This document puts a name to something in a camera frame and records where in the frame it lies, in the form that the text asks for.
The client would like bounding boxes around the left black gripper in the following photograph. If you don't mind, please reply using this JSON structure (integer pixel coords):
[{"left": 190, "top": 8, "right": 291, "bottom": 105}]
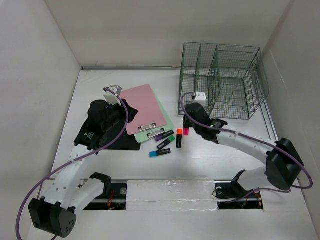
[{"left": 102, "top": 98, "right": 137, "bottom": 132}]

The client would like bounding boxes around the orange highlighter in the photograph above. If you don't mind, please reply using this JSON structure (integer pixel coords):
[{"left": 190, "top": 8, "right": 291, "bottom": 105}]
[{"left": 176, "top": 128, "right": 183, "bottom": 149}]

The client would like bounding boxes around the green highlighter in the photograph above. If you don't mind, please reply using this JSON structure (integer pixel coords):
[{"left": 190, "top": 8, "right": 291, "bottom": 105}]
[{"left": 157, "top": 135, "right": 176, "bottom": 150}]

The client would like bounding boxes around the green clipboard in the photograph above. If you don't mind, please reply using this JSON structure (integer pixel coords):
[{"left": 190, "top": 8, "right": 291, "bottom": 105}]
[{"left": 134, "top": 91, "right": 175, "bottom": 144}]

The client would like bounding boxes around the pink clipboard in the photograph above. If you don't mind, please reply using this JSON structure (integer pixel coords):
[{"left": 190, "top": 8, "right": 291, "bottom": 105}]
[{"left": 120, "top": 84, "right": 166, "bottom": 135}]

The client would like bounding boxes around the purple highlighter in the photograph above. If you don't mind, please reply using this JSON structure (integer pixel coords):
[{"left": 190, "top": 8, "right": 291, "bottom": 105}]
[{"left": 154, "top": 130, "right": 174, "bottom": 142}]

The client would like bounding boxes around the blue highlighter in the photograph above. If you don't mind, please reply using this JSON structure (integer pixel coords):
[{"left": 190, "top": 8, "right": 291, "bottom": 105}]
[{"left": 149, "top": 148, "right": 171, "bottom": 158}]

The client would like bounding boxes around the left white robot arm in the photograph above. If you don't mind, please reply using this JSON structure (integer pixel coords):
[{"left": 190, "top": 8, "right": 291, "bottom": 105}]
[{"left": 28, "top": 99, "right": 138, "bottom": 238}]

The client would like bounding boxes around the black mat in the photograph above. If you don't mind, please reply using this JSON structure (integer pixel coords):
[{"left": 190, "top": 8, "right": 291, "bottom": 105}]
[{"left": 98, "top": 130, "right": 141, "bottom": 151}]

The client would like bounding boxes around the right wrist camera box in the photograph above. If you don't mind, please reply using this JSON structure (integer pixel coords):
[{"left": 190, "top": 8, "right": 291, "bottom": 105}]
[{"left": 193, "top": 92, "right": 207, "bottom": 105}]

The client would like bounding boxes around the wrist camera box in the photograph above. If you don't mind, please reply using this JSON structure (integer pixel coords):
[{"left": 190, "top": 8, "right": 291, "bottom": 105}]
[
  {"left": 103, "top": 85, "right": 122, "bottom": 106},
  {"left": 193, "top": 92, "right": 207, "bottom": 105}
]

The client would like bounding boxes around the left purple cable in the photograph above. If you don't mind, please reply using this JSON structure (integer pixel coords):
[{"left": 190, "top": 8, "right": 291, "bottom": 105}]
[{"left": 15, "top": 86, "right": 130, "bottom": 240}]

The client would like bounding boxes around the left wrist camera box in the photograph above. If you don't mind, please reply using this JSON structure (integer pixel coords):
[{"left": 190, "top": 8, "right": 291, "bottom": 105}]
[{"left": 103, "top": 85, "right": 122, "bottom": 106}]

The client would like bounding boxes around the green wire mesh organizer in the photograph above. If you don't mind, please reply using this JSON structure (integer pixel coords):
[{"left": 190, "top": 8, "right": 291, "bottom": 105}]
[{"left": 178, "top": 42, "right": 270, "bottom": 120}]

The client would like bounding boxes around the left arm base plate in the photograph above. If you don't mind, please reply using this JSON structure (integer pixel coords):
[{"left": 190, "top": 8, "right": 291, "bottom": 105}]
[{"left": 84, "top": 182, "right": 128, "bottom": 211}]

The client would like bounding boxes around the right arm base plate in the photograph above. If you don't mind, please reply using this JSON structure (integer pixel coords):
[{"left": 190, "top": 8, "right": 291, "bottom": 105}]
[{"left": 212, "top": 181, "right": 264, "bottom": 210}]

